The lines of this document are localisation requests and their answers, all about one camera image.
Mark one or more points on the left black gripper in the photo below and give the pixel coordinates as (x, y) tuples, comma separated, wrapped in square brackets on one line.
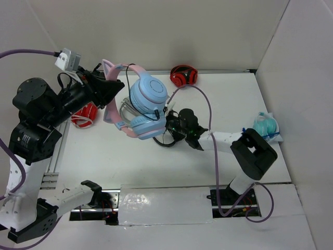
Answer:
[(100, 90)]

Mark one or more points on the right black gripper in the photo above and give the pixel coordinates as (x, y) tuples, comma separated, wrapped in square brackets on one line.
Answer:
[(170, 113)]

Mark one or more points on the pink blue cat-ear headphones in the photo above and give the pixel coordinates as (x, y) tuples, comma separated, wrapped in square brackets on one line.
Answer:
[(148, 95)]

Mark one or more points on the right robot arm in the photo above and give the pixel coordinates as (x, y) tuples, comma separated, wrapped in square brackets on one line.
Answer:
[(254, 155)]

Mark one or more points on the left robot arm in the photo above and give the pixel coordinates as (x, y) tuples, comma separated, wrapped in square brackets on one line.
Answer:
[(24, 214)]

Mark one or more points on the small black headphones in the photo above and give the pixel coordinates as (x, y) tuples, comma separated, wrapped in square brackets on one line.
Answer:
[(168, 139)]

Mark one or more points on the grey white headphones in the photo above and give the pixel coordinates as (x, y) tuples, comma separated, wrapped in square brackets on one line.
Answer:
[(130, 115)]

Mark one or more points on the red headphones at left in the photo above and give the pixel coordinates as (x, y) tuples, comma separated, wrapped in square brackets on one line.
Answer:
[(85, 117)]

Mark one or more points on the red headphones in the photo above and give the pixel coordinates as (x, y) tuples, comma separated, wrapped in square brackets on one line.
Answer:
[(183, 75), (85, 117)]

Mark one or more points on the red headphones at back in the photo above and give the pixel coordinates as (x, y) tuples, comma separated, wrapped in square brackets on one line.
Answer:
[(183, 75)]

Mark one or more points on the teal headphones in bag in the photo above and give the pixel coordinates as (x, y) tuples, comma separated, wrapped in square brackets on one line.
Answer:
[(267, 127)]

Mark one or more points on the white foil-covered panel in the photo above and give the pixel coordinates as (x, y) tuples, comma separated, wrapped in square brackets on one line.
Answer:
[(164, 206)]

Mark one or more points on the aluminium frame rail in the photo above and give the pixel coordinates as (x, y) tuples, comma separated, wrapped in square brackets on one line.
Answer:
[(226, 102)]

